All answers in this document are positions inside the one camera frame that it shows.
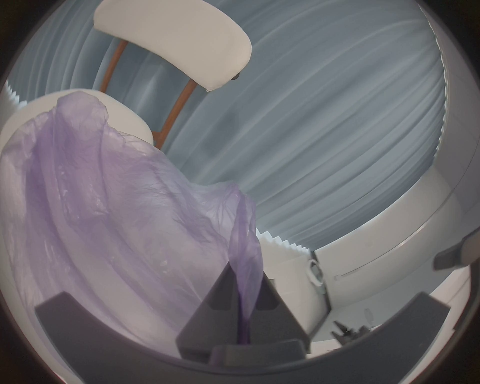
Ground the white grey litter tray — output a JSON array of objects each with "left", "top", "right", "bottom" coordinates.
[{"left": 308, "top": 259, "right": 325, "bottom": 287}]

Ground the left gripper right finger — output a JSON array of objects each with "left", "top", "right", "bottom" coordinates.
[{"left": 248, "top": 270, "right": 312, "bottom": 354}]

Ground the white cushioned wooden chair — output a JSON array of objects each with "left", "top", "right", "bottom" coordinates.
[{"left": 0, "top": 0, "right": 253, "bottom": 151}]

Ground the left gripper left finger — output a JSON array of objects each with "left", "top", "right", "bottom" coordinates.
[{"left": 175, "top": 261, "right": 241, "bottom": 363}]

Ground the pale blue curtain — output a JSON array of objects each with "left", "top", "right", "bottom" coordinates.
[{"left": 7, "top": 0, "right": 451, "bottom": 251}]

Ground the purple plastic bag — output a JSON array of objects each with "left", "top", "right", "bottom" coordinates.
[{"left": 0, "top": 90, "right": 264, "bottom": 345}]

